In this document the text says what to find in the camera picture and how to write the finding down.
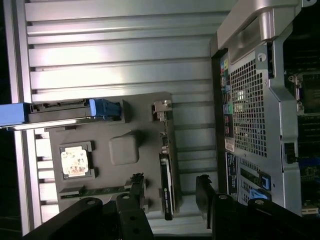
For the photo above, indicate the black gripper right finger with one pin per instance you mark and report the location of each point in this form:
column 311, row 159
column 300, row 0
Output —
column 222, row 220

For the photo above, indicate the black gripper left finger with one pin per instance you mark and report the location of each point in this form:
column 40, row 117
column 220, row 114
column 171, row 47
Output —
column 132, row 212

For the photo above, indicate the green loose RAM stick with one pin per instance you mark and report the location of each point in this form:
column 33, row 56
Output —
column 100, row 192

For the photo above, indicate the grey parts rack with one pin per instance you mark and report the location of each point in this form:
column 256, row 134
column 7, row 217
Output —
column 100, row 180

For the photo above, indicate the silver CPU chip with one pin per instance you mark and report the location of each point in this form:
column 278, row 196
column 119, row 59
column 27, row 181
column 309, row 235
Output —
column 73, row 161

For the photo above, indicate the silver hard disk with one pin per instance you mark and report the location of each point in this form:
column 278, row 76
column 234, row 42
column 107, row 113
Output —
column 57, row 112

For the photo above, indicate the green motherboard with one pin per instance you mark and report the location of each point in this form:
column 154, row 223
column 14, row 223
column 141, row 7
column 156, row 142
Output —
column 310, row 125

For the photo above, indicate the open black PC case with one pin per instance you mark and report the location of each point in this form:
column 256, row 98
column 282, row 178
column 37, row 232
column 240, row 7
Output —
column 275, row 75

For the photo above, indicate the CPU socket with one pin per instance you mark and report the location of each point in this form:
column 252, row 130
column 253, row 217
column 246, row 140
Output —
column 312, row 92

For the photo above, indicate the blue disk caddy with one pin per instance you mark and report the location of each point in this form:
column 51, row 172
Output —
column 10, row 112

